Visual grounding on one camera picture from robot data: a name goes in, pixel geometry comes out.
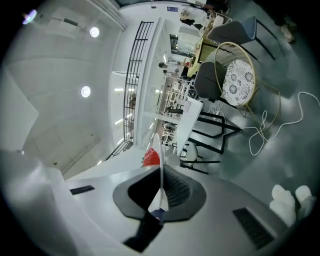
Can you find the floral round seat cushion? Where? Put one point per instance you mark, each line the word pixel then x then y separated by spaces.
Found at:
pixel 238 82

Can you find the black metal railing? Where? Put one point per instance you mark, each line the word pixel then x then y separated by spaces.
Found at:
pixel 132 60

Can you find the white shelf unit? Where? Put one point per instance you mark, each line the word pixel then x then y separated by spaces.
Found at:
pixel 150 100

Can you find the light grey chair black legs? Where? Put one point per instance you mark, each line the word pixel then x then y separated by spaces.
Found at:
pixel 193 152

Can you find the round ceiling light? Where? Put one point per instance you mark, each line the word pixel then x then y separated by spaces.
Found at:
pixel 94 32
pixel 85 91

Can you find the dark chair with stitched edge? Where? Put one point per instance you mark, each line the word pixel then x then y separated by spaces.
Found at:
pixel 208 80

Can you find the white marble table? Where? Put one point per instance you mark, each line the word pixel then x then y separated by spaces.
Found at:
pixel 190 125

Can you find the ceiling air vent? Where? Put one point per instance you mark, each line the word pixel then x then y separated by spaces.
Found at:
pixel 70 21

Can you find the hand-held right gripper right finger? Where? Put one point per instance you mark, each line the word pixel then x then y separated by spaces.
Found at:
pixel 215 220

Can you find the translucent round plate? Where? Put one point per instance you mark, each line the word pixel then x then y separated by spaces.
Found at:
pixel 160 200

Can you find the yellow-green table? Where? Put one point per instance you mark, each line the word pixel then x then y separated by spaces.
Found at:
pixel 193 68

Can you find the blue chair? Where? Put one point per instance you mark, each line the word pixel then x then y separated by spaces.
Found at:
pixel 250 26

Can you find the red strawberry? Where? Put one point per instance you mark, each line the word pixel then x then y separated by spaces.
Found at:
pixel 150 162
pixel 153 153

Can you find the dark grey chair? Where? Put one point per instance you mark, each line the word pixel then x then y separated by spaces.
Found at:
pixel 230 32

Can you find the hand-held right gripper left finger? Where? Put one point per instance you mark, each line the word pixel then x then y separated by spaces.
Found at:
pixel 75 220

